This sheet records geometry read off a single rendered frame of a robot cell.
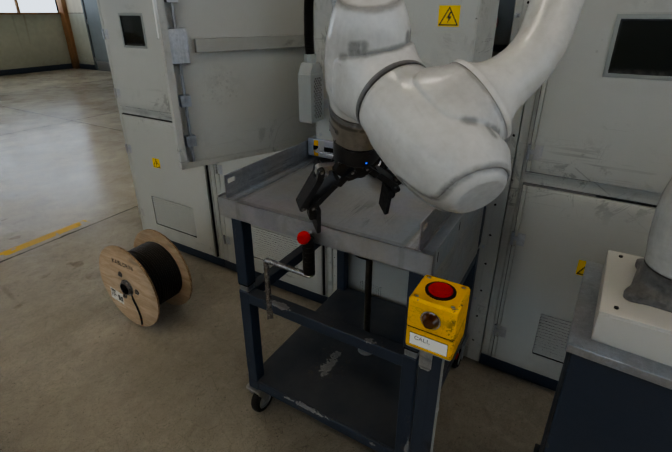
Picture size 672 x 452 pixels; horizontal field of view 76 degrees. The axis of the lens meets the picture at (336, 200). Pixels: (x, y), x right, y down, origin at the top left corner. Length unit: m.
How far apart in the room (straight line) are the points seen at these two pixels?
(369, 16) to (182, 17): 1.02
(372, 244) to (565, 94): 0.77
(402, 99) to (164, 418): 1.54
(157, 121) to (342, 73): 1.99
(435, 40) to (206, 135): 0.79
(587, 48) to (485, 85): 0.99
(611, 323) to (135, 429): 1.49
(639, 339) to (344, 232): 0.60
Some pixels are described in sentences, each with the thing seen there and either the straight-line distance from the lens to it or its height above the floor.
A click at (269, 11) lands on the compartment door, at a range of 1.58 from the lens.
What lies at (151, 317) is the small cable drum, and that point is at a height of 0.09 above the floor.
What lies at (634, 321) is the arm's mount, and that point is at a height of 0.82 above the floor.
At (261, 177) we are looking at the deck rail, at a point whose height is 0.86.
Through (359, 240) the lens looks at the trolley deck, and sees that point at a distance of 0.99.
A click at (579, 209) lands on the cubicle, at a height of 0.75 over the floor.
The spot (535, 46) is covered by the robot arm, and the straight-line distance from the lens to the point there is 0.51.
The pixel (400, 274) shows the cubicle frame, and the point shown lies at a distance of 1.85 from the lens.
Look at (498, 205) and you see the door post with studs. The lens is 1.59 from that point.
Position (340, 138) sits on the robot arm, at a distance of 0.61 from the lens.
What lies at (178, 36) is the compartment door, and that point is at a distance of 1.44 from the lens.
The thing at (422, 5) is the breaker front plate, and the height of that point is 1.33.
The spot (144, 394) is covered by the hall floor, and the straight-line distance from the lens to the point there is 1.91.
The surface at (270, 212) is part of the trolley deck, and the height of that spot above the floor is 0.84.
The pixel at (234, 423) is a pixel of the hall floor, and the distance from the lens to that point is 1.72.
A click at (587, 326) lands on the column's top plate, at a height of 0.75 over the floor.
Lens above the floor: 1.32
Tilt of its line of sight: 24 degrees down
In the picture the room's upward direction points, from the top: straight up
